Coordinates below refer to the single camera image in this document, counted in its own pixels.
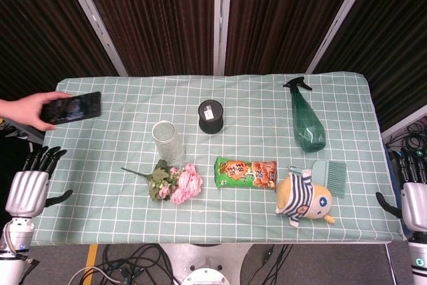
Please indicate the person's bare hand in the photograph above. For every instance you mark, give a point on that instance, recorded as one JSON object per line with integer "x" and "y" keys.
{"x": 23, "y": 109}

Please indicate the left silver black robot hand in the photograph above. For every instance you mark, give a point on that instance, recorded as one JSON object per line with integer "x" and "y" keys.
{"x": 26, "y": 191}

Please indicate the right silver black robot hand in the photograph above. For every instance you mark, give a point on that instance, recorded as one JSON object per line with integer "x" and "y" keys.
{"x": 415, "y": 201}

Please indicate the black smartphone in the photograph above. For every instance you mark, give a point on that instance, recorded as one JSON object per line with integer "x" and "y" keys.
{"x": 71, "y": 108}

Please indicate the pink artificial flower bouquet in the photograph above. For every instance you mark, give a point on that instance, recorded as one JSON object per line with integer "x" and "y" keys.
{"x": 187, "y": 181}

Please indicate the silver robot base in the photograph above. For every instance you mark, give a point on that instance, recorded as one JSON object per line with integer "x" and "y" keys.
{"x": 207, "y": 265}

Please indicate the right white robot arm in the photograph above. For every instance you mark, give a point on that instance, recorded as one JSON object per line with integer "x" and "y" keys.
{"x": 418, "y": 258}

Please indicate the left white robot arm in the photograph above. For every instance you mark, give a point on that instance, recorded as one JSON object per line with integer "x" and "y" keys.
{"x": 13, "y": 248}

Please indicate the clear glass cup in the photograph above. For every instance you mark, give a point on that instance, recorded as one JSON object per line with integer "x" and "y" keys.
{"x": 170, "y": 148}

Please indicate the green dust brush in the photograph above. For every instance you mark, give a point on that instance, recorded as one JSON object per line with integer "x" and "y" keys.
{"x": 333, "y": 178}

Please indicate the yellow plush toy striped shirt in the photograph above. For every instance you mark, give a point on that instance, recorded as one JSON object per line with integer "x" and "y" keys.
{"x": 300, "y": 198}

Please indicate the green plastic spray bottle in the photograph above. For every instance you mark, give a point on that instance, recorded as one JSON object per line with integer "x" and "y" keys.
{"x": 307, "y": 125}

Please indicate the green orange snack bag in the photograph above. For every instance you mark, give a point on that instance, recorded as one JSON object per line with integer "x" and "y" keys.
{"x": 247, "y": 175}

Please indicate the black mesh pen holder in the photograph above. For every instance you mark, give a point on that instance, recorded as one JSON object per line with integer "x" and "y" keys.
{"x": 211, "y": 113}

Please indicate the green white checked tablecloth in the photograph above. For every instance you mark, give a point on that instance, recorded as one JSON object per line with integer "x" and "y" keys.
{"x": 233, "y": 131}

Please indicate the white metal table frame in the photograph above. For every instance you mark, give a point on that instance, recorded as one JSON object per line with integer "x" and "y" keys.
{"x": 392, "y": 265}

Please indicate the grey partition frame post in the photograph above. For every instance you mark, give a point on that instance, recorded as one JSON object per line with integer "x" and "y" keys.
{"x": 221, "y": 14}
{"x": 96, "y": 28}
{"x": 405, "y": 123}
{"x": 340, "y": 21}

